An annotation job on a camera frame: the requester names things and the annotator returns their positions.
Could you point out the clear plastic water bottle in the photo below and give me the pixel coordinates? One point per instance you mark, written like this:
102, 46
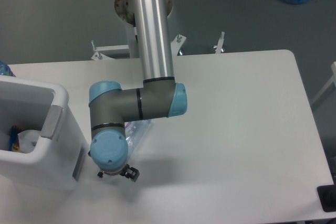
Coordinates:
134, 133

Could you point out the white face mask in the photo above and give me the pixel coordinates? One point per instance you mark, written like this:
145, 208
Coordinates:
28, 140

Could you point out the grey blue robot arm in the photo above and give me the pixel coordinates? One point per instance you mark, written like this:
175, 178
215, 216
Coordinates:
161, 96

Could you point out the white trash can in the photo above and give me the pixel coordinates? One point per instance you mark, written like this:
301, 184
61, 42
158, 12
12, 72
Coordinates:
41, 142

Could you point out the blue yellow snack wrapper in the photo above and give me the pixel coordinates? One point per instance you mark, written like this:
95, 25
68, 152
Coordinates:
14, 145

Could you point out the blue patterned object left edge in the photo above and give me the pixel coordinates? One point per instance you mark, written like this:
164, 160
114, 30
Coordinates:
5, 70

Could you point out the black device at table edge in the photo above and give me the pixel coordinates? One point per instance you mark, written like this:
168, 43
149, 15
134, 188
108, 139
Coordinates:
326, 195

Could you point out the white table clamp bracket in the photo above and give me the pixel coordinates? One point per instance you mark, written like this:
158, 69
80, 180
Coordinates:
109, 52

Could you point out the white clamp bracket middle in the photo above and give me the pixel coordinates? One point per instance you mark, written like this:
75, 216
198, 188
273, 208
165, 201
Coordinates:
177, 44

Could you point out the white clamp bracket right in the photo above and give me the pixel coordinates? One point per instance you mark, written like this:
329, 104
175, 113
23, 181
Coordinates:
219, 48

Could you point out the white frame right edge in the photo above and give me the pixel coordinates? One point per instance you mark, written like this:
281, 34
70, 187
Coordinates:
327, 89

